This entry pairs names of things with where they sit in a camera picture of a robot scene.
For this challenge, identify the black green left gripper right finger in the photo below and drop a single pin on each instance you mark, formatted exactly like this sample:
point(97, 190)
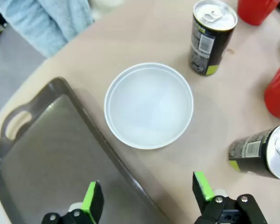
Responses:
point(214, 207)

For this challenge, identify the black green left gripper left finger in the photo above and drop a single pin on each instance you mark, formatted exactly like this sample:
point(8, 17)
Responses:
point(93, 205)

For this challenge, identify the red plastic cup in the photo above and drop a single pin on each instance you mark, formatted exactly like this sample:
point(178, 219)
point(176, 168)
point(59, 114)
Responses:
point(278, 93)
point(256, 10)

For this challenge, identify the white bowl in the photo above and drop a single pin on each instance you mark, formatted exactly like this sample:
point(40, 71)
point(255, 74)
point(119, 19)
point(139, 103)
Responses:
point(149, 107)

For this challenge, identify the person in blue fleece jacket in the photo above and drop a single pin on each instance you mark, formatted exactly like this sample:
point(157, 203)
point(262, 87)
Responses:
point(49, 23)

